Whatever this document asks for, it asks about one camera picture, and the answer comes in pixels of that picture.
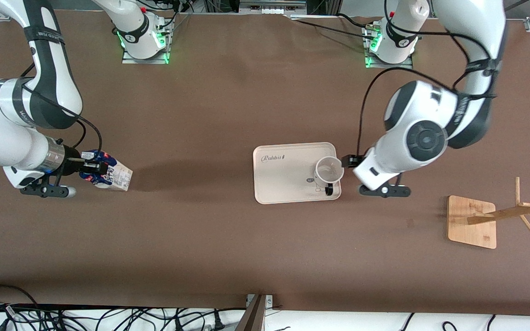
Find blue milk carton green cap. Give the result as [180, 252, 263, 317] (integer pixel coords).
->
[79, 149, 133, 192]

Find white mug black handle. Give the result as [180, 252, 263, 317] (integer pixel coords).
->
[313, 156, 345, 197]

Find cream tray rabbit print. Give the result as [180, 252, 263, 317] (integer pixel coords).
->
[253, 142, 342, 205]

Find wooden mug tree rack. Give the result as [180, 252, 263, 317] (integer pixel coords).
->
[447, 177, 530, 250]

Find grey power strip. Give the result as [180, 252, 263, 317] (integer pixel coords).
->
[239, 0, 308, 14]

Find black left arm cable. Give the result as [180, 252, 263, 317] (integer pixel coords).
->
[356, 0, 507, 159]

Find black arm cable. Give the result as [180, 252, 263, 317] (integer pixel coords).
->
[356, 0, 507, 159]
[19, 62, 104, 154]

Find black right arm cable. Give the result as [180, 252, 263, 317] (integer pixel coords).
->
[19, 62, 104, 154]

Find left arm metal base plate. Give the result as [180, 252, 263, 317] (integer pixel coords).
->
[364, 23, 414, 69]

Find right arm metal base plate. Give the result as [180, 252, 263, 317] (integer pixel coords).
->
[121, 13, 170, 65]

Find long black base cable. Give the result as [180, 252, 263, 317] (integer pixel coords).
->
[288, 13, 378, 40]

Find thick black looped cable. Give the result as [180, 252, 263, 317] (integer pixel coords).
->
[0, 284, 41, 313]

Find black base cable bundle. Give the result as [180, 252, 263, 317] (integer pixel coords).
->
[152, 0, 191, 35]

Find aluminium post with bracket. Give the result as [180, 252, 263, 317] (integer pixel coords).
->
[237, 294, 273, 331]

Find black cable with plug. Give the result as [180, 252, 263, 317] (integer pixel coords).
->
[210, 310, 227, 331]

